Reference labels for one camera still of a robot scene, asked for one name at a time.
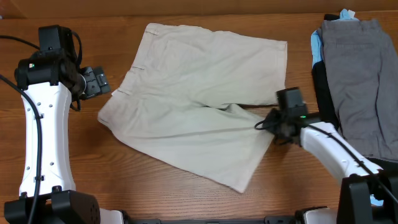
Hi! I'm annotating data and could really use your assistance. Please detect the beige shorts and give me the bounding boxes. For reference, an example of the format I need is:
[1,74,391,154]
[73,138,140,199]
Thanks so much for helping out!
[98,23,288,192]

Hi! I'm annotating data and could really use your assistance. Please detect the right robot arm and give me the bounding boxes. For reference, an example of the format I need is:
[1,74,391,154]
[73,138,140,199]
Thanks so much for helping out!
[261,88,397,224]

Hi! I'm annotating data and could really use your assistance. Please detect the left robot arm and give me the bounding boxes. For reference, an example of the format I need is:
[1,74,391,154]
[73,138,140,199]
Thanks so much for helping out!
[4,25,129,224]

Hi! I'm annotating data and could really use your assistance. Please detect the light blue garment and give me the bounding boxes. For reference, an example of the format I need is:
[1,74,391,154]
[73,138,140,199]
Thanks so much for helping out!
[310,9,358,67]

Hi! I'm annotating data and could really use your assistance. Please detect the black garment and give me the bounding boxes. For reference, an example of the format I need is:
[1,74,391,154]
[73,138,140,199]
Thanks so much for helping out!
[312,12,398,169]

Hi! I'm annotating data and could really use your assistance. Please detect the grey shorts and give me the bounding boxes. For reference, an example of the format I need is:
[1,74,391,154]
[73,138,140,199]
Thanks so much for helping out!
[320,18,398,162]

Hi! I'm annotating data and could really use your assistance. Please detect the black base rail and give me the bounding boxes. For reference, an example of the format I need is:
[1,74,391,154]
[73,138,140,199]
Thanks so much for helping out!
[125,216,305,224]

